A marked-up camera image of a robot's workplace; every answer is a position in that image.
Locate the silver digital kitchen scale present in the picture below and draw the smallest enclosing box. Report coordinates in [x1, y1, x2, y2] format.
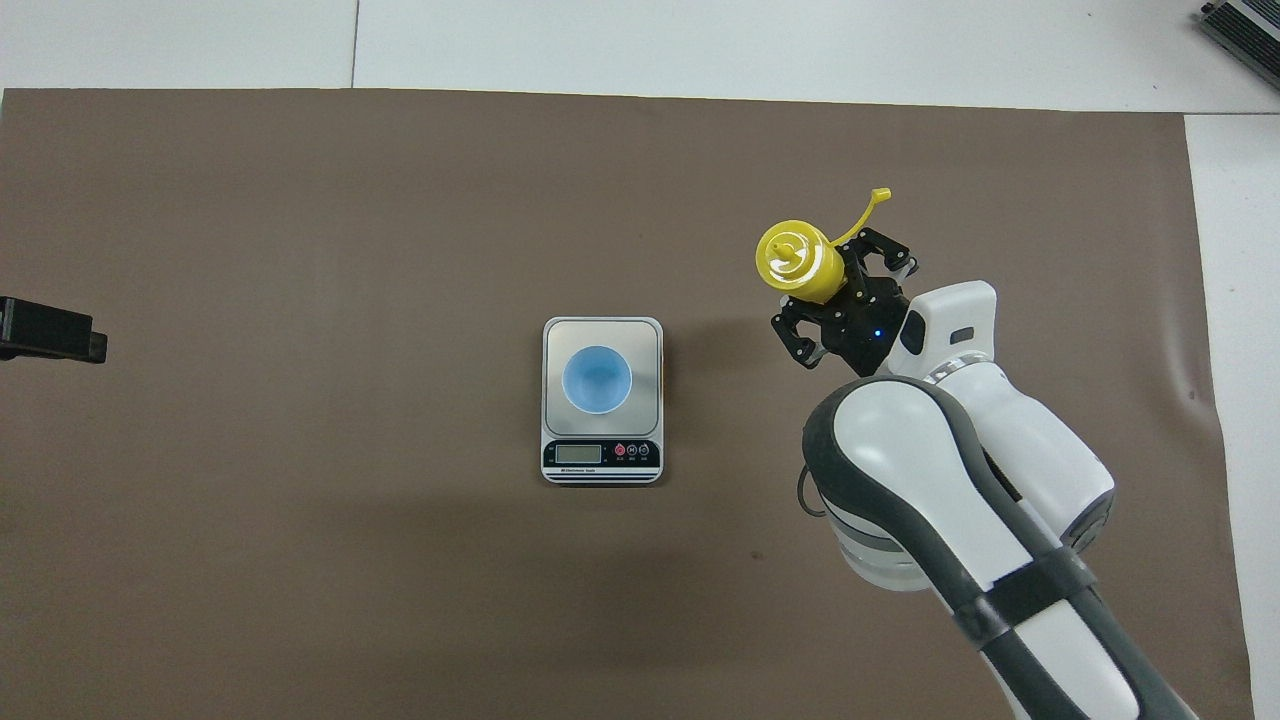
[541, 316, 665, 487]

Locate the yellow squeeze bottle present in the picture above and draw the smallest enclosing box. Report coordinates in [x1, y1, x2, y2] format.
[754, 186, 894, 306]

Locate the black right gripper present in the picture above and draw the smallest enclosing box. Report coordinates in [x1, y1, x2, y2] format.
[769, 227, 920, 377]

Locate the brown table mat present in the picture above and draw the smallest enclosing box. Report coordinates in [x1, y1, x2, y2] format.
[0, 88, 1256, 720]

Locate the light blue plastic cup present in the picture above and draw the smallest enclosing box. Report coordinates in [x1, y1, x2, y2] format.
[562, 345, 634, 417]

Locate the grey finned metal device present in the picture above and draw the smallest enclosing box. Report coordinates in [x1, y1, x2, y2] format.
[1198, 0, 1280, 94]

